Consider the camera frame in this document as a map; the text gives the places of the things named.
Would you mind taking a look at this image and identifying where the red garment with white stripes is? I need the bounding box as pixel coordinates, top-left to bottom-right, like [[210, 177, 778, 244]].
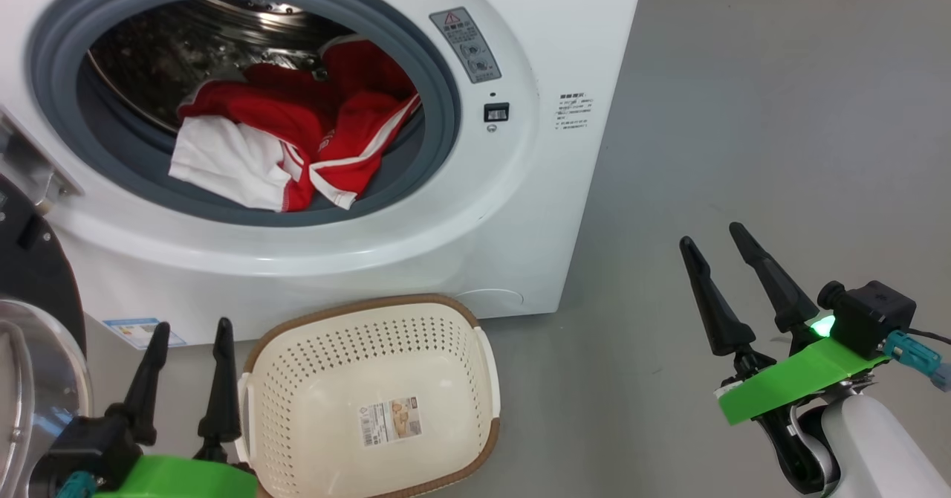
[[178, 37, 422, 213]]

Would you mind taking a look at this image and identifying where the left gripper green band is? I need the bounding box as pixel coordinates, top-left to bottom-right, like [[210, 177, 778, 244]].
[[93, 317, 259, 498]]

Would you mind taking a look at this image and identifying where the basket product label sticker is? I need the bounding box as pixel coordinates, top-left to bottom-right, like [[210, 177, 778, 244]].
[[361, 397, 423, 448]]

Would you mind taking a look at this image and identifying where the grey rubber door seal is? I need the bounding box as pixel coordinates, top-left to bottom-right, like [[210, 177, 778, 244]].
[[26, 0, 461, 227]]

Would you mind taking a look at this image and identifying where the cream perforated laundry basket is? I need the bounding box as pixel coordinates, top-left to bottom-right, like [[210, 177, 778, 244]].
[[236, 294, 502, 498]]

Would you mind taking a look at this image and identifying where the black round glass washer door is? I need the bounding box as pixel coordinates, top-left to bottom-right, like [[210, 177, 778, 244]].
[[0, 108, 94, 498]]

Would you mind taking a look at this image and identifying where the steel washer drum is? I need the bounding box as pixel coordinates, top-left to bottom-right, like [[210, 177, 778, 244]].
[[88, 0, 357, 135]]

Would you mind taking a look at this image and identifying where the white front-load washing machine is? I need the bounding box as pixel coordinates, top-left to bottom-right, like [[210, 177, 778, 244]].
[[0, 0, 649, 349]]

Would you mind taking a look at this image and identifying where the teal camera connector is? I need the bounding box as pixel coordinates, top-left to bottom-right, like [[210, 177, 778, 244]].
[[883, 329, 951, 392], [56, 472, 97, 498]]

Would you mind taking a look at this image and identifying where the teal right camera connector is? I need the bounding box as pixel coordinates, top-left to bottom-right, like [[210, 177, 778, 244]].
[[883, 329, 951, 392]]

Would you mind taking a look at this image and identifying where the teal left camera connector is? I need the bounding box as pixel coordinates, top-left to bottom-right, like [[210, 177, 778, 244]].
[[56, 472, 97, 498]]

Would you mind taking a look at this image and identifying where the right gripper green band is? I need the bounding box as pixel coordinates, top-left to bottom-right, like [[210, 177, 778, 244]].
[[678, 221, 892, 426]]

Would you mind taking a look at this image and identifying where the blue white energy label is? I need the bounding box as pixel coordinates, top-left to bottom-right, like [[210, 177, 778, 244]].
[[103, 317, 186, 350]]

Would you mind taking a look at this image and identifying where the grey warning label plate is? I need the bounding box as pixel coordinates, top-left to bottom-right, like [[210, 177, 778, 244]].
[[429, 7, 502, 84]]

